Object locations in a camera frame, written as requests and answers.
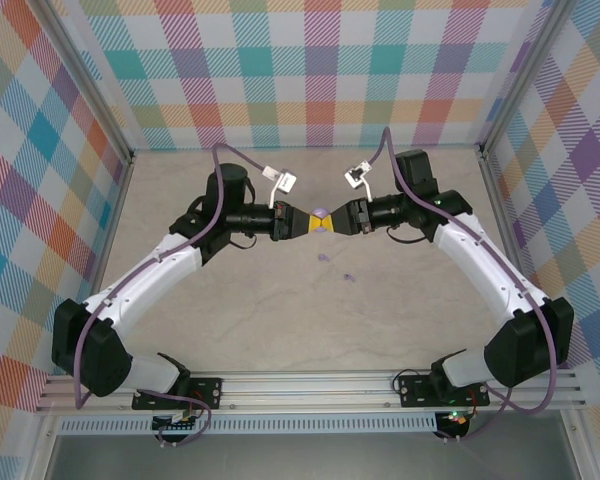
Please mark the purple earbud charging case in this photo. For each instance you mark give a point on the purple earbud charging case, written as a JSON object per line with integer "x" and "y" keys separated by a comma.
{"x": 321, "y": 211}

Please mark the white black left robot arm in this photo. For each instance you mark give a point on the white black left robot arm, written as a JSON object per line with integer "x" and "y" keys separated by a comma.
{"x": 150, "y": 280}

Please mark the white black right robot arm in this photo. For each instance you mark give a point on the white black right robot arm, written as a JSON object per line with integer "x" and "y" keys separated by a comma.
{"x": 490, "y": 270}

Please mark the small controller circuit board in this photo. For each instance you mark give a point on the small controller circuit board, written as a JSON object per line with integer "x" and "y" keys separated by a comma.
{"x": 455, "y": 420}
{"x": 177, "y": 422}

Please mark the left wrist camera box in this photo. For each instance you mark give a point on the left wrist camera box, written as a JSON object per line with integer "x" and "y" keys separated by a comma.
{"x": 286, "y": 182}

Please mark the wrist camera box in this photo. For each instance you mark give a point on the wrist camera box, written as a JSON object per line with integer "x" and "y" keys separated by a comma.
{"x": 286, "y": 182}
{"x": 355, "y": 176}

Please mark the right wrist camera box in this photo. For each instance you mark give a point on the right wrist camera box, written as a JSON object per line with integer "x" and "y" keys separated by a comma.
{"x": 355, "y": 176}

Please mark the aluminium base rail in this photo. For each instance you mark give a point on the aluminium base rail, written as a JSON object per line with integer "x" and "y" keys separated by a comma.
{"x": 305, "y": 390}

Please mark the aluminium frame post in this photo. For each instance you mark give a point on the aluminium frame post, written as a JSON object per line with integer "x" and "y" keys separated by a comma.
{"x": 524, "y": 75}
{"x": 92, "y": 85}

